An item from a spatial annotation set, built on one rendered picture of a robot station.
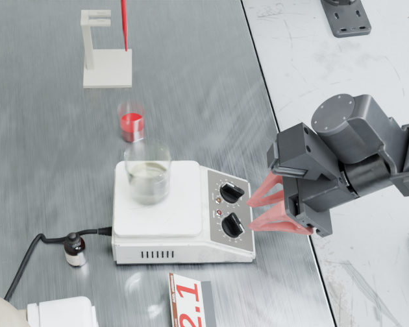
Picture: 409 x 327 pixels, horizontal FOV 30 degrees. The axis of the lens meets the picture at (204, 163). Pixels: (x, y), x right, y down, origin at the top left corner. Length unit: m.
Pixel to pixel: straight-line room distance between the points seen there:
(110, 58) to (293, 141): 0.53
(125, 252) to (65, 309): 0.64
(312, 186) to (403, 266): 0.28
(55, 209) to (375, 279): 0.48
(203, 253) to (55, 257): 0.21
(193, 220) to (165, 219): 0.04
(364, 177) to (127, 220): 0.33
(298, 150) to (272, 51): 0.51
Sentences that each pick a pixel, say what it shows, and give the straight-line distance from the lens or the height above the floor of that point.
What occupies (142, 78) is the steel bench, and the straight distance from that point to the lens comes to 1.28.
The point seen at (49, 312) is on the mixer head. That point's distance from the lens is 0.42.
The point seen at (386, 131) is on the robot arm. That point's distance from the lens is 0.87.
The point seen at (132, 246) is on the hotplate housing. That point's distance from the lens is 1.04.
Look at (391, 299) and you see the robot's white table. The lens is 1.11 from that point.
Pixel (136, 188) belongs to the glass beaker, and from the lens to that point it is 1.00.
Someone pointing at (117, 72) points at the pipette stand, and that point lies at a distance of 1.28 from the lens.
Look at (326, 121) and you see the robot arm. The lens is 0.85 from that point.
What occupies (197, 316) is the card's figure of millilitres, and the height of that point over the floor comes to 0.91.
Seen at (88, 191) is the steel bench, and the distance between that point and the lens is 1.16.
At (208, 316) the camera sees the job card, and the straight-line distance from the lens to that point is 1.06.
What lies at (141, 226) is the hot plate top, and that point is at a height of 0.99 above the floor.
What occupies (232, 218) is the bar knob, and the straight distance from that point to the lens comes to 1.06.
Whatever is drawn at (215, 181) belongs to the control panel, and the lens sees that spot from 1.09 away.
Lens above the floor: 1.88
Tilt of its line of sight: 56 degrees down
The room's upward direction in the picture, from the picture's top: 4 degrees clockwise
